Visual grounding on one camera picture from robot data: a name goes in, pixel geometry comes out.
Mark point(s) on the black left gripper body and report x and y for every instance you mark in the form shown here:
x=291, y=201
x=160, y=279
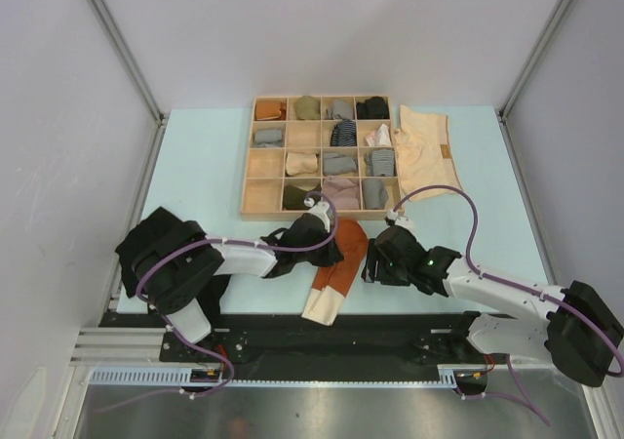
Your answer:
x=320, y=256

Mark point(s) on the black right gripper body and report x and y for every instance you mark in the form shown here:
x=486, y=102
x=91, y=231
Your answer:
x=386, y=272

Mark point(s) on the orange and cream underwear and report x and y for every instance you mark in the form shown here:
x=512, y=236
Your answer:
x=331, y=285

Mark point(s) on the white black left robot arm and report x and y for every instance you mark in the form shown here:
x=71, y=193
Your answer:
x=272, y=256

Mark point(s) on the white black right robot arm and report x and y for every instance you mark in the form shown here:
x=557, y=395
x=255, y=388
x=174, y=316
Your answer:
x=572, y=327

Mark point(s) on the grey rolled underwear bottom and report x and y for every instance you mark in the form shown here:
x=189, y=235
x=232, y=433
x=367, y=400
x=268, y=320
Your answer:
x=374, y=194

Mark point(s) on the dark green rolled underwear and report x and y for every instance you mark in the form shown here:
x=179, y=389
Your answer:
x=296, y=198

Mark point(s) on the grey rolled underwear middle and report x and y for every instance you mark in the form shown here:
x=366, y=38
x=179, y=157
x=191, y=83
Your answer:
x=335, y=164

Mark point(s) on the grey striped rolled underwear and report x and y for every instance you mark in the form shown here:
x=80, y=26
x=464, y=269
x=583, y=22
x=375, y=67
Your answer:
x=380, y=163

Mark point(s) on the peach rolled underwear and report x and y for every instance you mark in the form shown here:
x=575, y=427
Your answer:
x=300, y=164

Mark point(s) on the peach underwear flat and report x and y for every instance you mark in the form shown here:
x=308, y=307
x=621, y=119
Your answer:
x=423, y=151

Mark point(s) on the pink white rolled underwear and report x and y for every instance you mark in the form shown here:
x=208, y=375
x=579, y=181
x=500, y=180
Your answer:
x=379, y=137

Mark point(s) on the navy striped rolled underwear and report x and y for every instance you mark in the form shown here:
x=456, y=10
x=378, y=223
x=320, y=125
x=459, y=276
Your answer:
x=344, y=134

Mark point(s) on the grey rolled underwear left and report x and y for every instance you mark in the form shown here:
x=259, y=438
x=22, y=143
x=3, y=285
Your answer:
x=268, y=138

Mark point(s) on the grey rolled underwear top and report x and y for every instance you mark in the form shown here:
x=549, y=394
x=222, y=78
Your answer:
x=339, y=110

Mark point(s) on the olive rolled underwear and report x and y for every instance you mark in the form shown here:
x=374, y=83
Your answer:
x=307, y=108

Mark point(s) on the black rolled underwear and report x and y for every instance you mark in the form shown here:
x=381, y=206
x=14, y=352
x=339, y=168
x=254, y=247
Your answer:
x=373, y=108

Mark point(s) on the orange rolled underwear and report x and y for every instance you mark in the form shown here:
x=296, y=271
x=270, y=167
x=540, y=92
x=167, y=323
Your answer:
x=270, y=110

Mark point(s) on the wooden grid organizer tray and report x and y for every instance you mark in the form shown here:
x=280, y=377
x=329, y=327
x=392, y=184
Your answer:
x=265, y=175

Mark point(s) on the black garment pile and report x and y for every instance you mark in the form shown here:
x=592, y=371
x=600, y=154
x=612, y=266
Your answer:
x=154, y=238

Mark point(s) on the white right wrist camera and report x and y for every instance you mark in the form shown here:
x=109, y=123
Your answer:
x=393, y=218

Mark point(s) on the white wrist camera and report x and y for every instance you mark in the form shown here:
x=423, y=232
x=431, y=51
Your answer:
x=318, y=206
x=393, y=218

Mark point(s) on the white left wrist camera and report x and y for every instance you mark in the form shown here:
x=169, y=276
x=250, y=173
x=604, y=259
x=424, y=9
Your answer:
x=318, y=206

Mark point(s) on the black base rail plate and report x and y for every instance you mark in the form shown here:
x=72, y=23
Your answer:
x=404, y=343

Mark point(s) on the white slotted cable duct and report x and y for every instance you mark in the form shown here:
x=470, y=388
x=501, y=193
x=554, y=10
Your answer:
x=201, y=378

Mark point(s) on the aluminium frame profile front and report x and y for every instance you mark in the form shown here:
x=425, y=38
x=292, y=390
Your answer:
x=127, y=346

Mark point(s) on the aluminium corner post left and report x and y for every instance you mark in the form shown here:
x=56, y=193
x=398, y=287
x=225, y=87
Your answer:
x=122, y=49

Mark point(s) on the aluminium corner post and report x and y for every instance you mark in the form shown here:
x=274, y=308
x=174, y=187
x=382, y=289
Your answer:
x=537, y=53
x=122, y=49

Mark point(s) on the aluminium corner post right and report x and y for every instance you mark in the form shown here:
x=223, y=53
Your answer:
x=537, y=53

